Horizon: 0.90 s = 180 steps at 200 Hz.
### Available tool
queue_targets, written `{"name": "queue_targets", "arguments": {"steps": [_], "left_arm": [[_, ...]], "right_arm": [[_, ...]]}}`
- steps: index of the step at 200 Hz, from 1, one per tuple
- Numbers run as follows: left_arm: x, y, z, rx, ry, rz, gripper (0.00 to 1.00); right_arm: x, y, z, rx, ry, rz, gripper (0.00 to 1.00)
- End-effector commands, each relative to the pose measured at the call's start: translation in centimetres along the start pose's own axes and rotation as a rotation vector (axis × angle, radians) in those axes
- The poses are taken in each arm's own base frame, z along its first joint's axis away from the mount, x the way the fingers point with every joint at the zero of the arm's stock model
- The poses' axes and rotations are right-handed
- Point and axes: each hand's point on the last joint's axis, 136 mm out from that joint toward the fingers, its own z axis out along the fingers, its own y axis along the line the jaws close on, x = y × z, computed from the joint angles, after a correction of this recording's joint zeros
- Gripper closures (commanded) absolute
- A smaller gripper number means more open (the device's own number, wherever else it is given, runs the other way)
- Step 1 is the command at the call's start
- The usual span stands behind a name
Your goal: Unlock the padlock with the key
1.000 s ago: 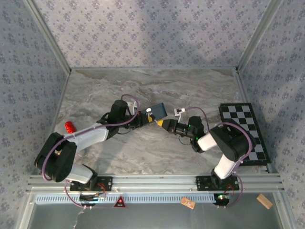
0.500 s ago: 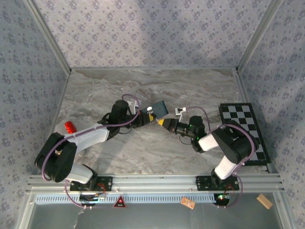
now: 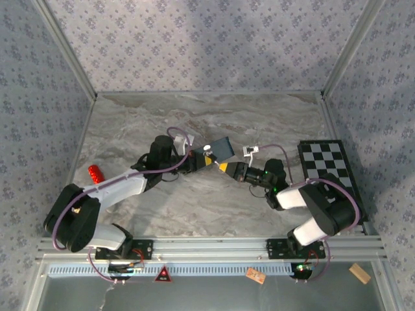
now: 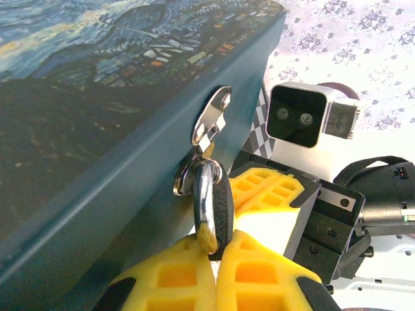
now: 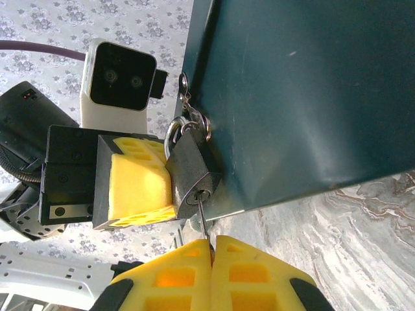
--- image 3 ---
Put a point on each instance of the wooden block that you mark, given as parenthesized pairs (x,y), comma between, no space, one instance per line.
(360,273)

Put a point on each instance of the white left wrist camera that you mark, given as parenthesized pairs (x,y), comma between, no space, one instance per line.
(181,142)

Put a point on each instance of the red triangle warning sign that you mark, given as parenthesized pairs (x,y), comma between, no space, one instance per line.
(163,276)

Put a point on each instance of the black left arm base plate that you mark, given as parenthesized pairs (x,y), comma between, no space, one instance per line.
(146,249)

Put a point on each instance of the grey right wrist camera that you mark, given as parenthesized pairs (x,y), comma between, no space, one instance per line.
(249,150)

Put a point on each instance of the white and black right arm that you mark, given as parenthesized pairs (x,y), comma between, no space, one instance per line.
(291,197)

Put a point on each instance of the aluminium front frame rail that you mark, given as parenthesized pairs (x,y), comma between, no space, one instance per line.
(210,247)

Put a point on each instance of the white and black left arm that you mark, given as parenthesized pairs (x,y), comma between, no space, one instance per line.
(123,183)

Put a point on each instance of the aluminium back frame rail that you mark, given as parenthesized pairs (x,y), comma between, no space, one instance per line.
(210,93)

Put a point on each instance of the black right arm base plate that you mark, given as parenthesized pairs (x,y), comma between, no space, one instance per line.
(275,247)

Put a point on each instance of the red shiny cylinder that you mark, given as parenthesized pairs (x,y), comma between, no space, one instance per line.
(96,174)

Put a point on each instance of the aluminium side frame rail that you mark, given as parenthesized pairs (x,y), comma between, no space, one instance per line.
(81,144)
(330,120)

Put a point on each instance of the small silver padlock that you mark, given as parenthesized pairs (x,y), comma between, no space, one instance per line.
(207,148)

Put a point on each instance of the aluminium corner post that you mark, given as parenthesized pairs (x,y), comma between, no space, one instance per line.
(65,48)
(351,48)

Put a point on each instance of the black and white chessboard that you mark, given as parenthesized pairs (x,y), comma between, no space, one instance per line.
(324,158)

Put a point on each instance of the blue starry night tin box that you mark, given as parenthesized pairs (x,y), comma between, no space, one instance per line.
(222,147)

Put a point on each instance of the orange paper tag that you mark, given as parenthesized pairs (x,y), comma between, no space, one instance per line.
(255,275)

